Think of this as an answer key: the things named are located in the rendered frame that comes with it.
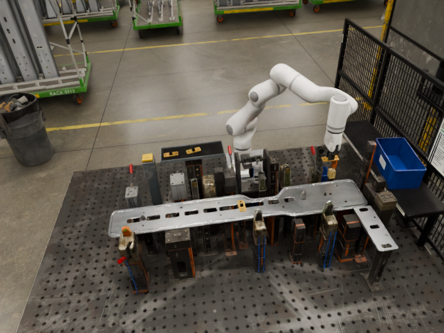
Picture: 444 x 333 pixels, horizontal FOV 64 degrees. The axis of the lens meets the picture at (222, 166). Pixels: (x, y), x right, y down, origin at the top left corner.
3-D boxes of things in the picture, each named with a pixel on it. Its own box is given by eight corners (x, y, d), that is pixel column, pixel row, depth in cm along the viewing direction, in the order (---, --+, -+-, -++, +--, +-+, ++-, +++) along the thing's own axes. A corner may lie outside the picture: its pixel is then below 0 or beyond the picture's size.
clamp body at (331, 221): (317, 271, 191) (325, 227, 170) (310, 253, 200) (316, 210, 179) (333, 268, 192) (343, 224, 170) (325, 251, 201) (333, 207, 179)
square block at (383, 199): (369, 248, 201) (383, 202, 179) (362, 237, 207) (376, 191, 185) (382, 246, 201) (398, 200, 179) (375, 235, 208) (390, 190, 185)
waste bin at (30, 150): (6, 173, 390) (-26, 116, 345) (22, 146, 432) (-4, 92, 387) (52, 168, 393) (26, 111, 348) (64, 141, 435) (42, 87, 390)
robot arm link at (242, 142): (229, 145, 239) (227, 115, 224) (249, 134, 248) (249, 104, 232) (241, 153, 232) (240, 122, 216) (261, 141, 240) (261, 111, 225)
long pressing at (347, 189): (106, 242, 177) (106, 240, 176) (111, 211, 195) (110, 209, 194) (370, 206, 187) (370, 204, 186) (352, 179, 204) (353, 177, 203)
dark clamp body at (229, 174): (224, 227, 219) (221, 181, 195) (222, 212, 229) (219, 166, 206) (242, 225, 220) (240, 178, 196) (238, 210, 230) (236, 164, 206)
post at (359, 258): (356, 263, 193) (367, 227, 175) (348, 247, 202) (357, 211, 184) (367, 261, 194) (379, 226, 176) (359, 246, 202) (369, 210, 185)
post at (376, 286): (371, 292, 179) (384, 256, 161) (362, 273, 188) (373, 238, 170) (383, 290, 180) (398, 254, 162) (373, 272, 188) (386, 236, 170)
